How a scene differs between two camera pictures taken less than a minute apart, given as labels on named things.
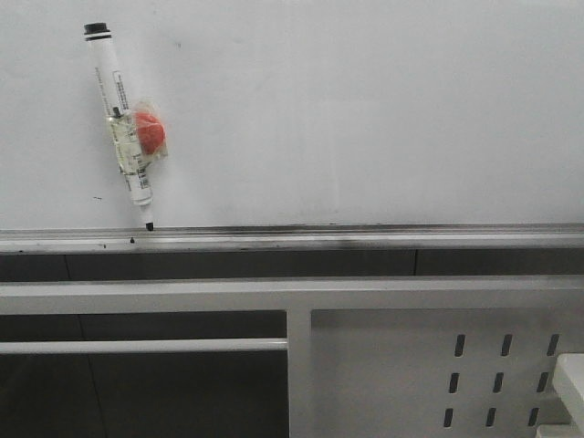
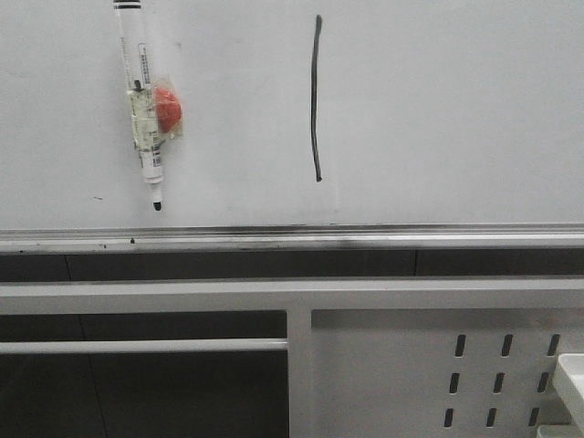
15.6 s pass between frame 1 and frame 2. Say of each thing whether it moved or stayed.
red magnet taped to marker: moved
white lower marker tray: stayed
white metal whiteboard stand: stayed
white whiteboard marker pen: moved
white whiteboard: stayed
